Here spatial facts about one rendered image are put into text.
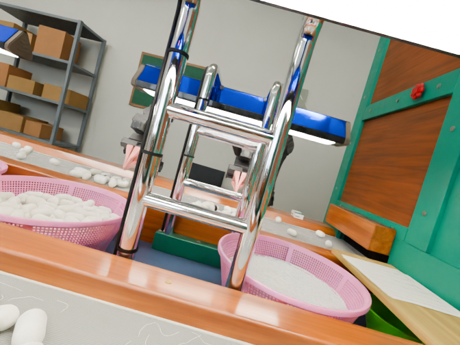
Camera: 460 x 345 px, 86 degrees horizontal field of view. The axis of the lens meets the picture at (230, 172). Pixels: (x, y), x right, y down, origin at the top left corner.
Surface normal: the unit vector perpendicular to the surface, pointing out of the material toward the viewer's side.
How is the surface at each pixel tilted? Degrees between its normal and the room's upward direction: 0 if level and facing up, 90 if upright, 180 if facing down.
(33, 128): 90
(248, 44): 90
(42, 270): 90
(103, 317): 0
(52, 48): 90
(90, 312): 0
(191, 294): 0
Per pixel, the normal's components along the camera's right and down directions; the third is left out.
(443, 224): -0.96, -0.27
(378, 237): -0.03, 0.05
